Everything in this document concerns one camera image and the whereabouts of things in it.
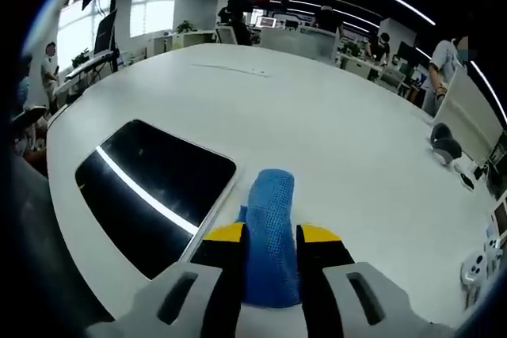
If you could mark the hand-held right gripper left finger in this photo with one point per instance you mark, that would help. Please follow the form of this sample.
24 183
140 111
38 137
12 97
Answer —
198 294

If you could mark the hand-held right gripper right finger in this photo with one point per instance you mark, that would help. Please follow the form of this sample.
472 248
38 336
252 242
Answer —
336 294

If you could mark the blue cleaning cloth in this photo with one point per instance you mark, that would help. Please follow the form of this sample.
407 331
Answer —
273 215

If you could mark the black tablet pad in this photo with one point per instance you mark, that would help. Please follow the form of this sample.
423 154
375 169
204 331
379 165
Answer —
158 172

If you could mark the white game controller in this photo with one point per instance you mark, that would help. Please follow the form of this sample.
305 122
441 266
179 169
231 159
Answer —
475 270

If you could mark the small black item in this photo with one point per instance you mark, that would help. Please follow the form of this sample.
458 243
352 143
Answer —
467 181

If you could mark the small white framed device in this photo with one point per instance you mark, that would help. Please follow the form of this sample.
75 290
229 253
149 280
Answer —
501 219

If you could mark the grey headphones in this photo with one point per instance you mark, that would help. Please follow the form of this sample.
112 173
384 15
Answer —
447 146

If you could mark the white partition panel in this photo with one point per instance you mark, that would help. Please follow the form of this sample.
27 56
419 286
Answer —
467 116

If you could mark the side desk with black legs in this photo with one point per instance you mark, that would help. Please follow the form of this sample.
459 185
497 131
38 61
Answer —
91 67

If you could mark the white office chair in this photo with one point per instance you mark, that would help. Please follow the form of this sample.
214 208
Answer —
226 35

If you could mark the green potted plant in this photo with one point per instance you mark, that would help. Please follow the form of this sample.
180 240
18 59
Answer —
185 27

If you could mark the large dark screen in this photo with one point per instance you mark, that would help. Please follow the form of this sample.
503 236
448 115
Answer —
105 33

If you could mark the small bright monitor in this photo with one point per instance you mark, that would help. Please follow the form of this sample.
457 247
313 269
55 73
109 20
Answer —
267 22

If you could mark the bright window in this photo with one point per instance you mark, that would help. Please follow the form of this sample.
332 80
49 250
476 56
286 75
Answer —
146 9

